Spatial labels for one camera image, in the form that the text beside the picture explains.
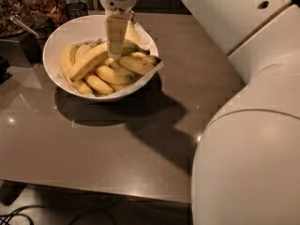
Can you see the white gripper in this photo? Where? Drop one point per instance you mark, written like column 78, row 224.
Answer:
column 117, row 25

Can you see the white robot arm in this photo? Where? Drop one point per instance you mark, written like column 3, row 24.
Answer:
column 246, row 166

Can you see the upright banana with stem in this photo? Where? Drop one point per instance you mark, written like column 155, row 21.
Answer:
column 131, row 33

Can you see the white ceramic bowl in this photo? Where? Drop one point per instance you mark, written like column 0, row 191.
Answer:
column 79, row 31

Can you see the white paper bowl liner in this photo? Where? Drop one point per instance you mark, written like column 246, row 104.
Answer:
column 147, row 43

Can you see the yellow banana right side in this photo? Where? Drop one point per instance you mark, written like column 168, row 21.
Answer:
column 136, row 65

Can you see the yellow banana far left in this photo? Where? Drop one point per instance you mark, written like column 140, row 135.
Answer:
column 67, row 60

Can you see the yellow banana lower centre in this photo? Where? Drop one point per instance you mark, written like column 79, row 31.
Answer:
column 97, row 84

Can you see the black mesh cup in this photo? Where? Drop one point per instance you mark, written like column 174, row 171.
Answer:
column 76, row 10

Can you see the tray of brown snacks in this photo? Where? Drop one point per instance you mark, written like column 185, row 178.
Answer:
column 53, row 9

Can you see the glass jar of snacks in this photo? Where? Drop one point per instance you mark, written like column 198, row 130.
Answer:
column 10, row 8

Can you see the metal scoop handle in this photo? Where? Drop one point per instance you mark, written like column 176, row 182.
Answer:
column 19, row 22

